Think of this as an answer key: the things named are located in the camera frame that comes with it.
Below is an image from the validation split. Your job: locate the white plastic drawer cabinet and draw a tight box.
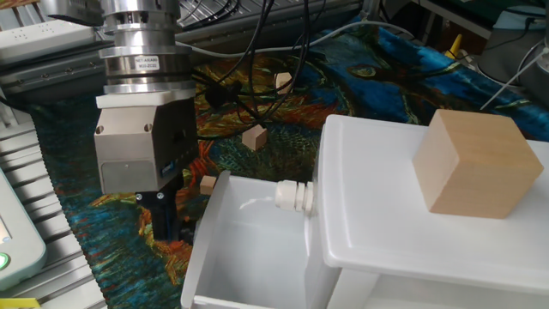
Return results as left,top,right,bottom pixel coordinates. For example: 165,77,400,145
305,113,549,309

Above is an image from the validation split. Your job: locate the silver force torque sensor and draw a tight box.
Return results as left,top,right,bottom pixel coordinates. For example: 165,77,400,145
98,0,197,94

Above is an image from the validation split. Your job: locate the yellow plastic object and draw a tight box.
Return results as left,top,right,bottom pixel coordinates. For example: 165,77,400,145
443,33,464,60

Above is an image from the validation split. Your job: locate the tiny wooden cube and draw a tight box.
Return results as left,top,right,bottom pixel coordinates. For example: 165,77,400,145
199,174,218,197

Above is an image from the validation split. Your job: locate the black cable bundle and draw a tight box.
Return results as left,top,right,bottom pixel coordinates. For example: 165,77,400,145
179,0,327,141

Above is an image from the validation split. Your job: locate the grey cable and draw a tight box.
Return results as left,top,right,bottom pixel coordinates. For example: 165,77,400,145
175,19,415,59

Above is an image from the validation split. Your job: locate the white cable gland knob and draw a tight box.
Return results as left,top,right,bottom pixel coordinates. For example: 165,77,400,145
274,179,317,215

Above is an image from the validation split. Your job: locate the sunflower painting cloth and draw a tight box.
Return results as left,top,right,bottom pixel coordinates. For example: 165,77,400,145
29,16,549,309

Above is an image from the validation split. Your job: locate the teach pendant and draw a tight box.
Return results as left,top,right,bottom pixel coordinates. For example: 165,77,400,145
0,169,47,292

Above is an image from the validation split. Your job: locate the silver Schunk gripper body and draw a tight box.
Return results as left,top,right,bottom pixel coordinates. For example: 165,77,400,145
94,101,200,196

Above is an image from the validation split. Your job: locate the white gripper mounting plate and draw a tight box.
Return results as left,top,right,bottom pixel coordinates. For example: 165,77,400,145
95,88,197,110

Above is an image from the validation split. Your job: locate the yellow tape piece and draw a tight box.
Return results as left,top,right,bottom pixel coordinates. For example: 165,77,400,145
0,297,42,309

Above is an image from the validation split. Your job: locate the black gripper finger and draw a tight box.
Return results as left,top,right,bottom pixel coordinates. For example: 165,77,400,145
135,191,169,240
165,176,186,241

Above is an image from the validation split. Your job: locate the small wooden cube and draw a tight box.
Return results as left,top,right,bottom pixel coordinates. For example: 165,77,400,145
241,124,268,152
274,71,295,95

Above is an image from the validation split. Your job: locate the white plastic drawer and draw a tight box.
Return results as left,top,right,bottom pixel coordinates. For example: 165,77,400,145
179,170,342,309

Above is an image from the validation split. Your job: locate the large wooden cube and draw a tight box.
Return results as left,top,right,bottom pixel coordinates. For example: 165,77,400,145
412,108,545,220

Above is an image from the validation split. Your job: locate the white power strip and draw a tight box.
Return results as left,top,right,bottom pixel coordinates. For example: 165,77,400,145
0,19,99,65

